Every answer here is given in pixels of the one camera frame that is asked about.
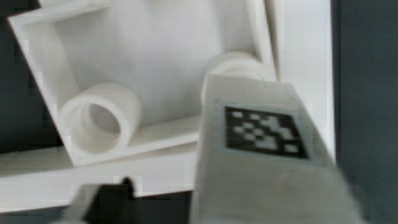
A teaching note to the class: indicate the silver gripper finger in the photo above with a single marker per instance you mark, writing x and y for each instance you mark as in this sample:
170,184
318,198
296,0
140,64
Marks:
103,205

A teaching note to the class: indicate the white chair leg with tag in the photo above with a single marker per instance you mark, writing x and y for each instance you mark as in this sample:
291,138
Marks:
266,181

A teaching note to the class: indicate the white chair seat part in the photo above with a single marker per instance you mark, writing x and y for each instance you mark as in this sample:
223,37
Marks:
119,53

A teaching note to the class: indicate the white L-shaped fence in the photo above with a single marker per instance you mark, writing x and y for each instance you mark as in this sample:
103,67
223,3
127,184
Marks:
39,178

